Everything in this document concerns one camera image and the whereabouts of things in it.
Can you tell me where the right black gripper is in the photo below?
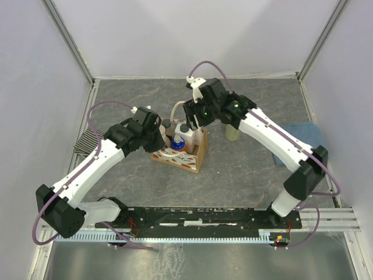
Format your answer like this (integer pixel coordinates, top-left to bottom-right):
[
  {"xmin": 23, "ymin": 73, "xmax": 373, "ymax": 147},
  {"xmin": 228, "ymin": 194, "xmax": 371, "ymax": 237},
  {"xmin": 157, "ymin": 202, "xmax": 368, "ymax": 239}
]
[{"xmin": 182, "ymin": 96, "xmax": 219, "ymax": 132}]

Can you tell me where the white square bottle dark cap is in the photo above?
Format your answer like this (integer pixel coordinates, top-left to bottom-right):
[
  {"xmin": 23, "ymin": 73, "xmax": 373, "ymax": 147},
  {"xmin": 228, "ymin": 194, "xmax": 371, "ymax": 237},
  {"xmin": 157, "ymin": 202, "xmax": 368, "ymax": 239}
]
[{"xmin": 175, "ymin": 123, "xmax": 200, "ymax": 154}]

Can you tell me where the black white striped cloth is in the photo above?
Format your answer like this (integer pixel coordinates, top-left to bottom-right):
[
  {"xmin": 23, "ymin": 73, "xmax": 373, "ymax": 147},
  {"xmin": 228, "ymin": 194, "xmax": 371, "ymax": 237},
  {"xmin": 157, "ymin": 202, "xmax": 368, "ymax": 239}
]
[{"xmin": 73, "ymin": 128, "xmax": 98, "ymax": 158}]

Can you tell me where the watermelon print canvas bag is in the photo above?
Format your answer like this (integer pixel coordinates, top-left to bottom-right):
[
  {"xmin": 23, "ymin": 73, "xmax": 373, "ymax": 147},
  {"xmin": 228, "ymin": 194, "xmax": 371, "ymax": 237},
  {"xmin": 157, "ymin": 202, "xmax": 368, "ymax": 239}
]
[{"xmin": 151, "ymin": 101, "xmax": 207, "ymax": 173}]

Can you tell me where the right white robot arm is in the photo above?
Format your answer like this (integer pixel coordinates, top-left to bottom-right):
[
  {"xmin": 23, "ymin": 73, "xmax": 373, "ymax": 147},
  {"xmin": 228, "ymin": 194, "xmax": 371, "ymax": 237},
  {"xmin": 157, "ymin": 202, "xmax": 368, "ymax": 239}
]
[{"xmin": 183, "ymin": 92, "xmax": 328, "ymax": 228}]

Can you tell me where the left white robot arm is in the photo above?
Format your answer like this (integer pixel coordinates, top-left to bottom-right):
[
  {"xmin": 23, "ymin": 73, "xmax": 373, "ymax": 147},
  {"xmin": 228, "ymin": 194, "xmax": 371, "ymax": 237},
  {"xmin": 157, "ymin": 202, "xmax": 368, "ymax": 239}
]
[{"xmin": 36, "ymin": 118, "xmax": 166, "ymax": 238}]

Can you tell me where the pink beige bottle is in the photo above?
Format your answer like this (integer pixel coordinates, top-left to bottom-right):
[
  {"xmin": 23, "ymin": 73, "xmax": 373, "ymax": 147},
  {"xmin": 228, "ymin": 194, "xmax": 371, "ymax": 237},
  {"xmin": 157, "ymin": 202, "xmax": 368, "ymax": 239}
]
[{"xmin": 160, "ymin": 125, "xmax": 171, "ymax": 148}]

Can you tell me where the blue orange spray bottle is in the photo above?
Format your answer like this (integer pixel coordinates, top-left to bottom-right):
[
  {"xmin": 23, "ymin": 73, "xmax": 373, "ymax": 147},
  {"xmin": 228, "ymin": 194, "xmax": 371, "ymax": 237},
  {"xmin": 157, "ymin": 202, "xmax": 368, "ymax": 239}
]
[{"xmin": 171, "ymin": 134, "xmax": 186, "ymax": 152}]

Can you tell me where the blue folded cloth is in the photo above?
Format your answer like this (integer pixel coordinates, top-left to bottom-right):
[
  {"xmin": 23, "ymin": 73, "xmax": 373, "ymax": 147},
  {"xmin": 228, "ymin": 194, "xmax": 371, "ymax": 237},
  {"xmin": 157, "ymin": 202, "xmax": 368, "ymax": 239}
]
[{"xmin": 280, "ymin": 121, "xmax": 328, "ymax": 148}]

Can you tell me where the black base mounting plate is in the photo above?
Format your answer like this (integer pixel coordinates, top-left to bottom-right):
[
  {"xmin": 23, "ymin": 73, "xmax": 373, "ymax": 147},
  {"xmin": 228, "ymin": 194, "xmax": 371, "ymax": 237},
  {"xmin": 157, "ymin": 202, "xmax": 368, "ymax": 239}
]
[{"xmin": 109, "ymin": 206, "xmax": 302, "ymax": 233}]

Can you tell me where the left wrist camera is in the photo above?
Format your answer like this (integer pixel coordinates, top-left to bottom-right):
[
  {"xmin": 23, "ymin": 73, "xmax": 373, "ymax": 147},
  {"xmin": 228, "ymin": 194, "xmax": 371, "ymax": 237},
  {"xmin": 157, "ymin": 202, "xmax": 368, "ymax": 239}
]
[{"xmin": 132, "ymin": 107, "xmax": 159, "ymax": 130}]

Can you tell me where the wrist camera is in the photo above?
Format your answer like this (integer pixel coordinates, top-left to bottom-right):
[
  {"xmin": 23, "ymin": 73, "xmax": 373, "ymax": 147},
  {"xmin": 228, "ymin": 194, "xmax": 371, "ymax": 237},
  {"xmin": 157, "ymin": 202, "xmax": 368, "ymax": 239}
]
[
  {"xmin": 132, "ymin": 107, "xmax": 159, "ymax": 130},
  {"xmin": 199, "ymin": 78, "xmax": 227, "ymax": 102}
]

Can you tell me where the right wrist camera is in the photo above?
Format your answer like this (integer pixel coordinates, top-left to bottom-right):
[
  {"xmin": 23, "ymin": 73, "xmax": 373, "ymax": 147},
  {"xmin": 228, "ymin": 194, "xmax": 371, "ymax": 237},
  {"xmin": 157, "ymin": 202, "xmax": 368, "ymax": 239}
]
[{"xmin": 199, "ymin": 78, "xmax": 227, "ymax": 102}]

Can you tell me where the right aluminium frame post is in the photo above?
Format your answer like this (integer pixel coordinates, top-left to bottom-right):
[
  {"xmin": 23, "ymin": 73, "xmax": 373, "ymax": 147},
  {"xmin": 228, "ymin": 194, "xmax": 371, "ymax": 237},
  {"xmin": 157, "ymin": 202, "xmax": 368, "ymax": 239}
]
[{"xmin": 297, "ymin": 0, "xmax": 349, "ymax": 83}]

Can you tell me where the aluminium frame post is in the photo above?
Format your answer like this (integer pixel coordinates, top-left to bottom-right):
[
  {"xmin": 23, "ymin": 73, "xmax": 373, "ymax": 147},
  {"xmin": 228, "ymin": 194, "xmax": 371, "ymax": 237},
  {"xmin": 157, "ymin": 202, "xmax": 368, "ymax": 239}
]
[
  {"xmin": 41, "ymin": 0, "xmax": 94, "ymax": 85},
  {"xmin": 297, "ymin": 0, "xmax": 349, "ymax": 83}
]

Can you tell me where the light blue cable duct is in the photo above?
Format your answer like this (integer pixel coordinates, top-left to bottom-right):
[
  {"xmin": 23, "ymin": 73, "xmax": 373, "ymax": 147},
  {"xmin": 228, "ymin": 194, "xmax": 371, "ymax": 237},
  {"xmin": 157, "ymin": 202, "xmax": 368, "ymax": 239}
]
[{"xmin": 56, "ymin": 227, "xmax": 284, "ymax": 244}]

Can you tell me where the left aluminium frame post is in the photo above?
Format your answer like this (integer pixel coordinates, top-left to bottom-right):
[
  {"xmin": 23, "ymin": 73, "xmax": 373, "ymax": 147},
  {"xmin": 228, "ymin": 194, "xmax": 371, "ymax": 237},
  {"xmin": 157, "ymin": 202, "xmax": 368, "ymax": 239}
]
[{"xmin": 41, "ymin": 0, "xmax": 94, "ymax": 85}]

